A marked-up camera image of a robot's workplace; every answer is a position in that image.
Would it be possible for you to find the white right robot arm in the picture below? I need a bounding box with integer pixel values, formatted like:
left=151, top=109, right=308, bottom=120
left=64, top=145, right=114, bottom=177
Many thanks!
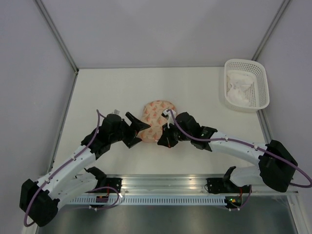
left=157, top=109, right=298, bottom=193

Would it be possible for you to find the white perforated plastic basket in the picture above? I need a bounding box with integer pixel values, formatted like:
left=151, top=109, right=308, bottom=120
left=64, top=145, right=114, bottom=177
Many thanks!
left=219, top=59, right=270, bottom=113

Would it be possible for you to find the aluminium frame post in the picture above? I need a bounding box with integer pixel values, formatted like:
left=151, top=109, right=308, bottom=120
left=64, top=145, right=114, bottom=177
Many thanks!
left=34, top=0, right=80, bottom=74
left=251, top=0, right=292, bottom=61

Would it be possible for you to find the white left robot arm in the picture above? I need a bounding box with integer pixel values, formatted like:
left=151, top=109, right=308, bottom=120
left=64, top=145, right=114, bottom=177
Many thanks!
left=19, top=112, right=150, bottom=227

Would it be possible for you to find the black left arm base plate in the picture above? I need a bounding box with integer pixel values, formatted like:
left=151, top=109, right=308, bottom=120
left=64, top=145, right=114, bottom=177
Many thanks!
left=96, top=177, right=122, bottom=193

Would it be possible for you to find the floral mesh laundry bag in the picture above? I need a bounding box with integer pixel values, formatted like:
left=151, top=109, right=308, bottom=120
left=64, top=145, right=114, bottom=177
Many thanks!
left=138, top=100, right=176, bottom=143

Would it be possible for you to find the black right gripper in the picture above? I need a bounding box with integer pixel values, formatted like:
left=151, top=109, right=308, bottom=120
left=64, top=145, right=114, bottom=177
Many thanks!
left=157, top=121, right=192, bottom=148

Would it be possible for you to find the white bra in basket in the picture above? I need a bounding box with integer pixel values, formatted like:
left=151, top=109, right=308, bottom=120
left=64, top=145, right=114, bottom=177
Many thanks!
left=227, top=70, right=254, bottom=107

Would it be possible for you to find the aluminium mounting rail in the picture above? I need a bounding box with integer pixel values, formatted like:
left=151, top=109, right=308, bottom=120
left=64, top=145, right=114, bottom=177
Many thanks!
left=73, top=173, right=299, bottom=195

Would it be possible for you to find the white slotted cable duct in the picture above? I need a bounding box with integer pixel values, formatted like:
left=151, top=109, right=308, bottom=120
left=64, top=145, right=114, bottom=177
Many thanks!
left=68, top=195, right=226, bottom=206

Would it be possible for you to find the left aluminium frame post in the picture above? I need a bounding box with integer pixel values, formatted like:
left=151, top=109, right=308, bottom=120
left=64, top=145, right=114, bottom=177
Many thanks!
left=34, top=0, right=80, bottom=74

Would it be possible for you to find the right aluminium frame post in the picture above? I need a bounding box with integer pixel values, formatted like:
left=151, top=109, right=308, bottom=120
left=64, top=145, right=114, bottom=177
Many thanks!
left=251, top=0, right=292, bottom=61

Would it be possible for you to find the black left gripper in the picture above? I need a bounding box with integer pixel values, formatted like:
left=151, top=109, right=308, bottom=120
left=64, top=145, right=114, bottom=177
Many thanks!
left=110, top=113, right=150, bottom=149

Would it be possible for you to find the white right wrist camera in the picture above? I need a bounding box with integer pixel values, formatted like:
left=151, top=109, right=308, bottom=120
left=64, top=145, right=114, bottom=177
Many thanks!
left=161, top=109, right=176, bottom=129

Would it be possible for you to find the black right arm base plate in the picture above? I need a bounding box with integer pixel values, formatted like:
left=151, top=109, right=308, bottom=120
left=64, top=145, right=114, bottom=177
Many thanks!
left=205, top=177, right=251, bottom=195

